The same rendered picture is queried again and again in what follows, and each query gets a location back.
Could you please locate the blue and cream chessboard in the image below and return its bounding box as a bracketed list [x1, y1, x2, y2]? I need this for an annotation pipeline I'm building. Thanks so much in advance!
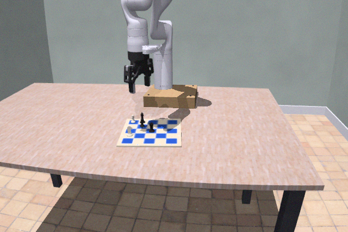
[116, 118, 181, 147]

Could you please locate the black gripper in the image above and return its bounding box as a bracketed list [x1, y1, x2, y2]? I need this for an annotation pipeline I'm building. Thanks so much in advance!
[124, 51, 154, 94]

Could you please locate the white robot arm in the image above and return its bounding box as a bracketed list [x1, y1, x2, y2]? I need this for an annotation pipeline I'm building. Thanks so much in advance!
[121, 0, 173, 90]

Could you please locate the white knight chess piece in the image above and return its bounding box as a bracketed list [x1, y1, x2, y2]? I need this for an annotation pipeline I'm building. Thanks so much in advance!
[127, 125, 133, 137]

